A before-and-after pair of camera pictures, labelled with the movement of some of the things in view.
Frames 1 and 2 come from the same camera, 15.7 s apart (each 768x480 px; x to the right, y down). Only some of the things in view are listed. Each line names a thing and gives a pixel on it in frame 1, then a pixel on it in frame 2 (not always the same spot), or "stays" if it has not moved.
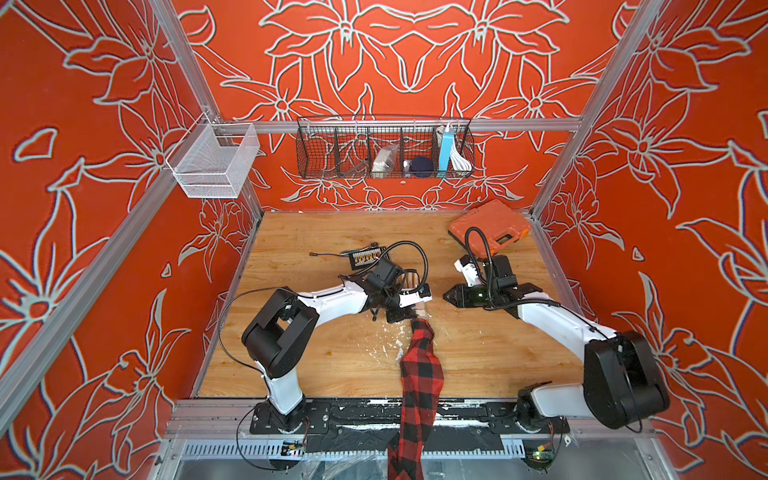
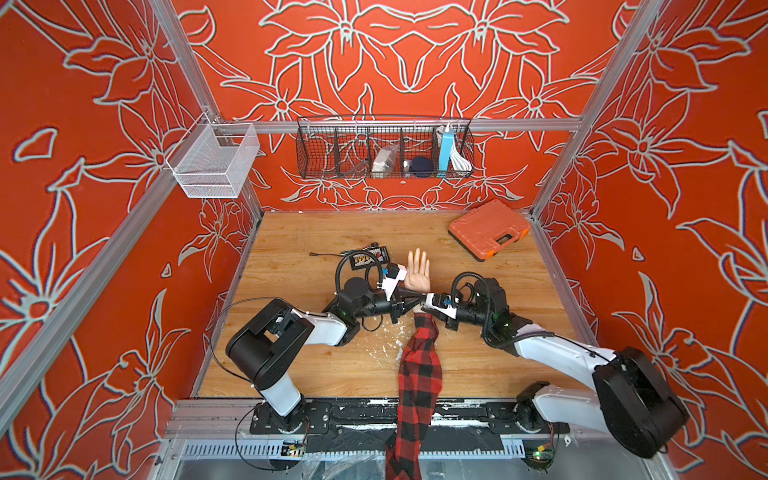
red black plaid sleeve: x=422 y=381 stays
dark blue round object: x=421 y=167 stays
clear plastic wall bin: x=212 y=159 stays
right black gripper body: x=480 y=296 to x=472 y=316
